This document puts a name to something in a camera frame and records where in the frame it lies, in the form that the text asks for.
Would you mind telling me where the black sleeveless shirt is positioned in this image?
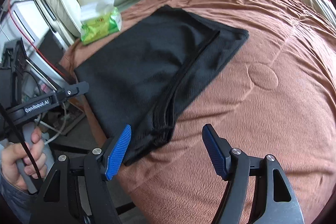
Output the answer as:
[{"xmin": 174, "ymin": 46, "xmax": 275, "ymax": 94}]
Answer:
[{"xmin": 75, "ymin": 5, "xmax": 249, "ymax": 166}]

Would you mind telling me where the person left hand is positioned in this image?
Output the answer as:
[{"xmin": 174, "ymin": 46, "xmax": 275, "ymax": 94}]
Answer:
[{"xmin": 0, "ymin": 126, "xmax": 49, "ymax": 192}]

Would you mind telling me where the white left side cabinet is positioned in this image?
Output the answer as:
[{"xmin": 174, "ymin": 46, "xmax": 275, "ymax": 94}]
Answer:
[{"xmin": 1, "ymin": 0, "xmax": 50, "ymax": 56}]

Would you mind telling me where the green tissue pack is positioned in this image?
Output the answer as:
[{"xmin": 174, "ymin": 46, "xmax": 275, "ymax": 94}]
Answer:
[{"xmin": 80, "ymin": 0, "xmax": 122, "ymax": 45}]

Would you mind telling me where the brown bed blanket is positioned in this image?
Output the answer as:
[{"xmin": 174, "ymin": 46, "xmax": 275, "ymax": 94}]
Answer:
[{"xmin": 59, "ymin": 0, "xmax": 336, "ymax": 224}]

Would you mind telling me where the black braided cable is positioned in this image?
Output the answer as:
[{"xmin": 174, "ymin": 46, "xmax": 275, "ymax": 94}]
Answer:
[{"xmin": 0, "ymin": 102, "xmax": 44, "ymax": 183}]

